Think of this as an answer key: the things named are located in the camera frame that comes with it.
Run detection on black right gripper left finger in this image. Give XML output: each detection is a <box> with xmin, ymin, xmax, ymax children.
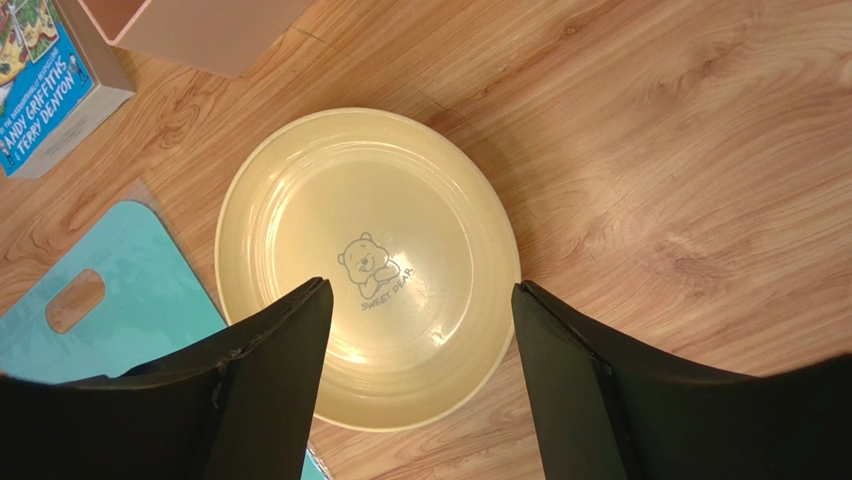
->
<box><xmin>1</xmin><ymin>277</ymin><xmax>334</xmax><ymax>479</ymax></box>

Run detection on yellow bear plate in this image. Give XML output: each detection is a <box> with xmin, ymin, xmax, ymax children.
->
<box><xmin>215</xmin><ymin>108</ymin><xmax>521</xmax><ymax>432</ymax></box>

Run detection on blue 26-Storey Treehouse book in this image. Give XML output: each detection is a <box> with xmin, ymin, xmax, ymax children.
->
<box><xmin>1</xmin><ymin>0</ymin><xmax>136</xmax><ymax>179</ymax></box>

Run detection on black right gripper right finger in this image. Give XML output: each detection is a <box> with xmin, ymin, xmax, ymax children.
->
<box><xmin>511</xmin><ymin>281</ymin><xmax>851</xmax><ymax>479</ymax></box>

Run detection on teal cutting board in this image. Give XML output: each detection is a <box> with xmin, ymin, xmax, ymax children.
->
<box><xmin>0</xmin><ymin>179</ymin><xmax>331</xmax><ymax>480</ymax></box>

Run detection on pink plastic desk organizer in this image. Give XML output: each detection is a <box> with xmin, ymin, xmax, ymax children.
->
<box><xmin>80</xmin><ymin>0</ymin><xmax>312</xmax><ymax>78</ymax></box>

